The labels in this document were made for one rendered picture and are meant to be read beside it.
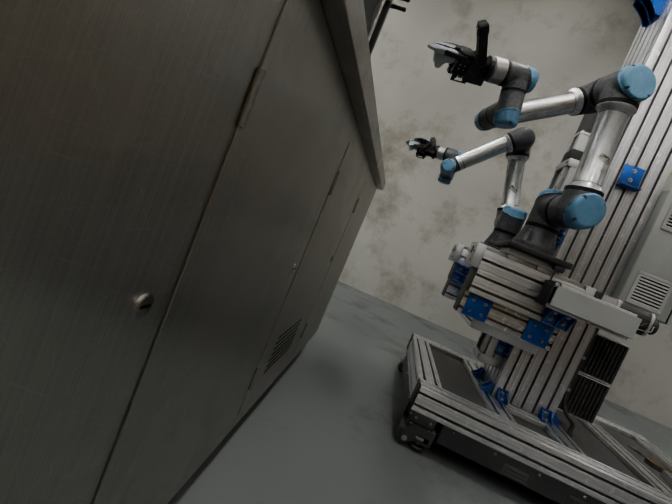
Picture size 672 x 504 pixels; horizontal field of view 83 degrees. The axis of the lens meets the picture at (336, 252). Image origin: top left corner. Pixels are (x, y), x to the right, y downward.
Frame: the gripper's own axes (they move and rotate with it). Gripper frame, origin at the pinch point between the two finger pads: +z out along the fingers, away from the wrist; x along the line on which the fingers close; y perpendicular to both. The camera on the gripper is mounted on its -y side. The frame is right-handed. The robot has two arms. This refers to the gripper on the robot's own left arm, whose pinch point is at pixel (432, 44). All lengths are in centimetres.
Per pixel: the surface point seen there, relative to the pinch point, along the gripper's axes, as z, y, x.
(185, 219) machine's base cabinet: 42, -12, -101
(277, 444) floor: 23, 80, -94
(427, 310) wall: -145, 294, 115
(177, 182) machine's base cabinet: 42, -16, -101
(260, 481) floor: 27, 69, -105
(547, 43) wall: -204, 63, 319
